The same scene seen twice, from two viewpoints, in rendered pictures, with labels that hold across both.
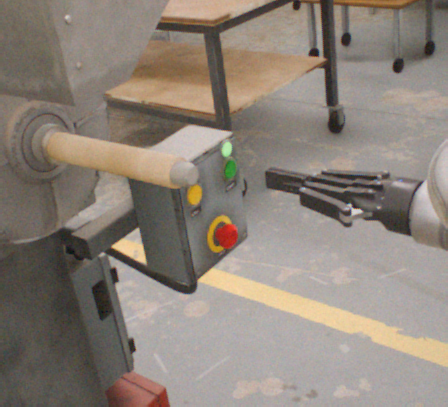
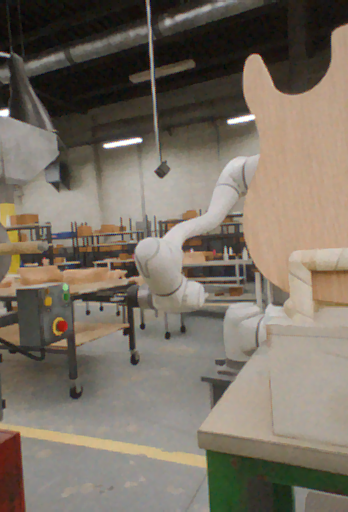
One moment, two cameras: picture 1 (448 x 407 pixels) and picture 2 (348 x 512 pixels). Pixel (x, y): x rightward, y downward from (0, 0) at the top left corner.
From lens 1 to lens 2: 56 cm
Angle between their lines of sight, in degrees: 31
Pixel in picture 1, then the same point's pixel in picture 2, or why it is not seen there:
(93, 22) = (15, 162)
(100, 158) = (8, 246)
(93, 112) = not seen: hidden behind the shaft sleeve
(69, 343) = not seen: outside the picture
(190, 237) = (44, 321)
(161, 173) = (33, 245)
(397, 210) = (132, 294)
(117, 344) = not seen: outside the picture
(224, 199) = (62, 310)
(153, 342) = not seen: hidden behind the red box
